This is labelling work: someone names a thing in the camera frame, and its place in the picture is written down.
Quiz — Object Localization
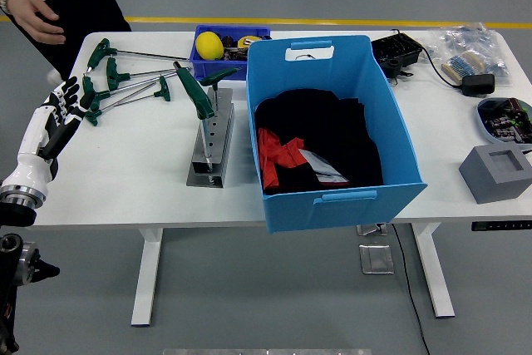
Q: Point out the white table leg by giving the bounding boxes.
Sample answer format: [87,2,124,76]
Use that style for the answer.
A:
[411,222,456,318]
[131,228,164,327]

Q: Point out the person's right hand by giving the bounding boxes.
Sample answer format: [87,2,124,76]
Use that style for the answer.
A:
[7,0,67,45]

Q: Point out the black power adapter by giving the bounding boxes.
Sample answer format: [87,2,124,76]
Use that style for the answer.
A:
[461,74,496,97]

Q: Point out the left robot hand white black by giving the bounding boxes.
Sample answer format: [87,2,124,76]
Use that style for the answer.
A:
[1,76,97,196]

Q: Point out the black cloth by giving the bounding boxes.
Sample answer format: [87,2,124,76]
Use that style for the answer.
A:
[254,88,384,196]

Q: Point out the dark small parts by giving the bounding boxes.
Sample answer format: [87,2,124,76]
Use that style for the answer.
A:
[222,34,250,62]

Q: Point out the yellow tape measure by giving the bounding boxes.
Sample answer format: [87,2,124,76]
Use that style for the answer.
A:
[237,34,264,49]

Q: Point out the grey block with square recess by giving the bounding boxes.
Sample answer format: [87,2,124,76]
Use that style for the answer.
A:
[458,145,532,205]

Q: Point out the large green T-handle wrench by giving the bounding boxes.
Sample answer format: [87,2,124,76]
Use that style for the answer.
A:
[172,61,216,165]

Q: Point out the large metal floor plate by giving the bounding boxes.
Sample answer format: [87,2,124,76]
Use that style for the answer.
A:
[359,244,395,275]

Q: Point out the black adapter cable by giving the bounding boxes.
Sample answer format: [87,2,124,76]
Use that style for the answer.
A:
[419,46,466,90]

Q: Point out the small metal floor plate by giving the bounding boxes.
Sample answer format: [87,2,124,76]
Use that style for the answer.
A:
[356,224,388,236]

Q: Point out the clear plastic component bags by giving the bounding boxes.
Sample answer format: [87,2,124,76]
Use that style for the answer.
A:
[421,22,511,86]

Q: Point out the light blue plate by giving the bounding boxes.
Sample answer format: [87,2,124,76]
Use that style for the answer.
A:
[476,96,532,145]

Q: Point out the grey metal tool stand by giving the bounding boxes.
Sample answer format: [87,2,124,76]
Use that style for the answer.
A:
[185,87,236,189]

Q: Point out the silver grey bag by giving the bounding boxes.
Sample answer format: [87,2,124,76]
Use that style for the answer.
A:
[299,147,349,185]

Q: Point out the electronic components pile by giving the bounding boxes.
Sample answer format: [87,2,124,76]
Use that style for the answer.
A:
[480,97,532,142]

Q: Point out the black plastic tray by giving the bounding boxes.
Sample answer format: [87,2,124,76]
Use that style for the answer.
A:
[370,29,424,80]

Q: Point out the black table control panel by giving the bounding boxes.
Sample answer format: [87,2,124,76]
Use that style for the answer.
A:
[471,219,532,232]

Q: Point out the red cloth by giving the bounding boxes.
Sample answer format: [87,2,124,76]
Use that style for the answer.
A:
[257,126,307,188]

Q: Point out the small blue plastic bin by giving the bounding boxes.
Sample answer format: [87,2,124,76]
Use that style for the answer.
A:
[189,24,272,81]

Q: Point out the black floor cable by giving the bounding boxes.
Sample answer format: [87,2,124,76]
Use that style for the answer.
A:
[390,224,431,355]

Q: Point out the large blue plastic box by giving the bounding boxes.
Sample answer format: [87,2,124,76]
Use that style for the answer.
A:
[244,34,428,234]

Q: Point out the yellow lemon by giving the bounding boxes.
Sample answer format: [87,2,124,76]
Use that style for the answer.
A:
[195,31,224,61]

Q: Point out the beige resistor tape strip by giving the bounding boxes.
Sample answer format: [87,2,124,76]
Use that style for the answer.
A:
[441,50,486,85]

